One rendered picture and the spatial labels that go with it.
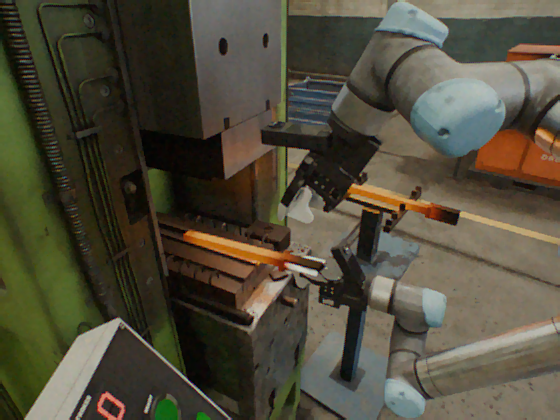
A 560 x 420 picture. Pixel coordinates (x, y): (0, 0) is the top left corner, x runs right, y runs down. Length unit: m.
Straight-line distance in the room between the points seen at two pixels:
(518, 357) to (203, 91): 0.65
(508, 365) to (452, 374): 0.09
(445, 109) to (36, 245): 0.56
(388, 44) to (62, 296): 0.61
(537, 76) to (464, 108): 0.12
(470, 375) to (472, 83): 0.50
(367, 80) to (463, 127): 0.14
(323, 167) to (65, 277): 0.45
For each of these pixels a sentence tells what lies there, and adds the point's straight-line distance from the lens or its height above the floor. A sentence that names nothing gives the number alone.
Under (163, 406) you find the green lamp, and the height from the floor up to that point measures 1.10.
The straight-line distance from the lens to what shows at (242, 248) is 0.92.
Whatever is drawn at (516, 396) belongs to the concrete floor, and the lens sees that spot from 2.14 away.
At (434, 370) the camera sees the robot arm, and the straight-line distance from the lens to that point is 0.75.
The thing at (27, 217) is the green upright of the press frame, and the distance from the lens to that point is 0.61.
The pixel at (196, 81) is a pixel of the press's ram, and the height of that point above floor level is 1.46.
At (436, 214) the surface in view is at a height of 1.00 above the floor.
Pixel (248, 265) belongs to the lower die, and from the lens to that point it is 0.91.
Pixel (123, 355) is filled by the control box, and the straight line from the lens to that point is 0.52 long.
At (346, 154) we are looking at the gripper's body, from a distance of 0.52.
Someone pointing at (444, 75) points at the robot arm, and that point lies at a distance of 0.40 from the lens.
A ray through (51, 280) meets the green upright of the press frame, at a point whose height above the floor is 1.19.
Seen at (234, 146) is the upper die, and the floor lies 1.33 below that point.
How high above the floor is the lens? 1.56
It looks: 30 degrees down
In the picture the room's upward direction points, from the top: straight up
